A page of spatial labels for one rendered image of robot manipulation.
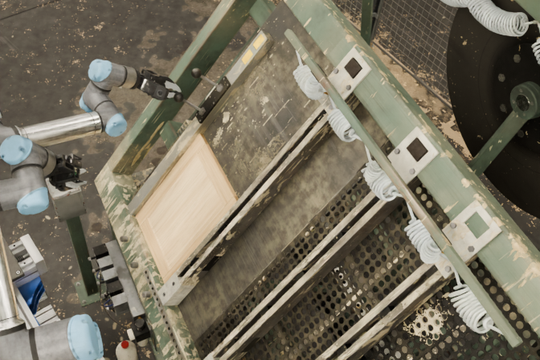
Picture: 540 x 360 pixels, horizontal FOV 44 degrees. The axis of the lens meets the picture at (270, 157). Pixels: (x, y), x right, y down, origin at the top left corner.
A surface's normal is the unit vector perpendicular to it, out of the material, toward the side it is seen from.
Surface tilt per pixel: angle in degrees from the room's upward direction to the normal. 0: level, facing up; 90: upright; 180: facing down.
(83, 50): 0
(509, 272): 54
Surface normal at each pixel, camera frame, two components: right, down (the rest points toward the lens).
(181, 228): -0.68, -0.13
